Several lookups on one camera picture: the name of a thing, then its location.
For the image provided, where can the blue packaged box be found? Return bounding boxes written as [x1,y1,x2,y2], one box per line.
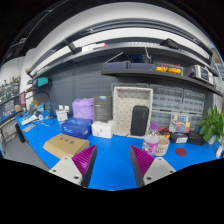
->
[61,117,92,139]

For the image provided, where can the purple plastic bag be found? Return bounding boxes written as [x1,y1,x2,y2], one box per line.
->
[72,98,94,120]

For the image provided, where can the beige ceramic mug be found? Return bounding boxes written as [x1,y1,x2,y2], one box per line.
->
[155,136,170,156]

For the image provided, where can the white pegboard tray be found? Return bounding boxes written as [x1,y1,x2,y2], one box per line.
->
[113,87,153,138]

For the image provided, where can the grey drawer organizer cabinet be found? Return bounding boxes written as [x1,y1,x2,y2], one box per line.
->
[111,83,205,131]

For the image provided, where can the yellow tools on shelf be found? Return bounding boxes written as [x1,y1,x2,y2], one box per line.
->
[156,64,181,74]

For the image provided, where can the yellow multimeter with leads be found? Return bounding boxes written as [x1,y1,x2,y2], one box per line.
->
[158,127,170,138]

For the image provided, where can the dark grey wall shelf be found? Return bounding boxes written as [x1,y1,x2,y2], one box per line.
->
[101,69,224,96]

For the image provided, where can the plastic bottle with purple label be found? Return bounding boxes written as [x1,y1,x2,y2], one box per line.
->
[142,123,160,155]

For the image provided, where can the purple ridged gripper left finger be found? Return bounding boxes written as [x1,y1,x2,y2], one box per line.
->
[48,144,98,188]

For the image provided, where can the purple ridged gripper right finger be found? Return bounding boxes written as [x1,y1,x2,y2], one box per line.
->
[129,144,177,189]

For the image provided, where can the black small labelled box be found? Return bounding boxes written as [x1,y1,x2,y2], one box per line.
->
[170,133,188,143]

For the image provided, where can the clear box with coloured parts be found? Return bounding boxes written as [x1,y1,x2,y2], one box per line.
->
[169,114,191,133]

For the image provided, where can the black flat case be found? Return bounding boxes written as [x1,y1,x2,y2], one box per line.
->
[187,131,205,146]

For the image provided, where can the brown cardboard box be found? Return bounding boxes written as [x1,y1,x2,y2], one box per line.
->
[43,134,90,159]

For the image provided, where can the grey oscilloscope on shelf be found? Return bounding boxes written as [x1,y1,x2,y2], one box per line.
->
[183,65,213,84]

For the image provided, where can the white small box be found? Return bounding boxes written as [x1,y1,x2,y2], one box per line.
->
[91,121,114,139]

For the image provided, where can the black rectangular speaker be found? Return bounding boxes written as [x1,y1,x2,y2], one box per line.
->
[130,105,149,136]

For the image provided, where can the dark grey upright box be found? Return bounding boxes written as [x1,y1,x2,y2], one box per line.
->
[94,96,112,121]

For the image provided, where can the red round coaster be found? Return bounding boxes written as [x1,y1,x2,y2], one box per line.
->
[176,148,187,156]

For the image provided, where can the green potted plant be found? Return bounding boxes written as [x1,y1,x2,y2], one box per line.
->
[199,106,224,144]

